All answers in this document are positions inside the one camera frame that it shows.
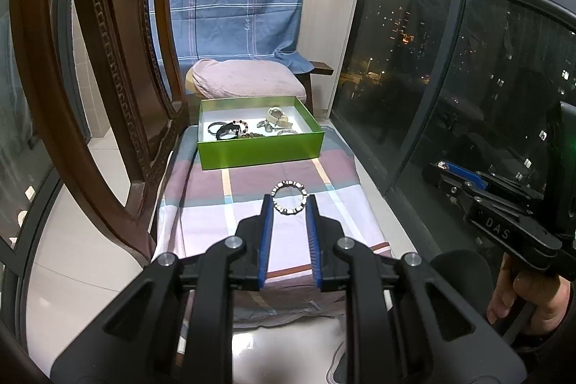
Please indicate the carved wooden chair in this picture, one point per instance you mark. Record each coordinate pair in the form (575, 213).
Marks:
(112, 73)

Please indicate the pastel striped sheet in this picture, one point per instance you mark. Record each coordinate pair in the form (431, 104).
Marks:
(202, 204)

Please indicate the person's right hand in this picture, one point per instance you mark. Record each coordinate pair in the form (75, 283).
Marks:
(544, 298)

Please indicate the person's right forearm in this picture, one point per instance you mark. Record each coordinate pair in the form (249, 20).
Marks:
(555, 354)

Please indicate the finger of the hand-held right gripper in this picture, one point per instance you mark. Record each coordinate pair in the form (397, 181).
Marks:
(468, 176)
(454, 188)

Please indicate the black bangle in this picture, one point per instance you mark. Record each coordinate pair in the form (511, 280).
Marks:
(211, 126)

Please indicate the black wrist band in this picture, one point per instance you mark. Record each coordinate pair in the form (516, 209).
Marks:
(227, 132)

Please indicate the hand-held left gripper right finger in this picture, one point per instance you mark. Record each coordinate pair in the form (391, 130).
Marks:
(315, 240)

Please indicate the pink pillow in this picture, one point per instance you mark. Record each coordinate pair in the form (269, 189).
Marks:
(247, 78)

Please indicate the green cardboard box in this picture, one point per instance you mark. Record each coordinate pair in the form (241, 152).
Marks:
(261, 150)

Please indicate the green pendant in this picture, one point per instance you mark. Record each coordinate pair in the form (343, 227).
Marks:
(265, 127)

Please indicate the dark wooden bench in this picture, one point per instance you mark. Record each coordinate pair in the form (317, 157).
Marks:
(321, 68)

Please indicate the white wrist watch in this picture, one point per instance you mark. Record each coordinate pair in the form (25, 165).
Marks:
(281, 121)

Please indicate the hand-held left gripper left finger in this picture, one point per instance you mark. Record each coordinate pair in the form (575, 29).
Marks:
(265, 240)

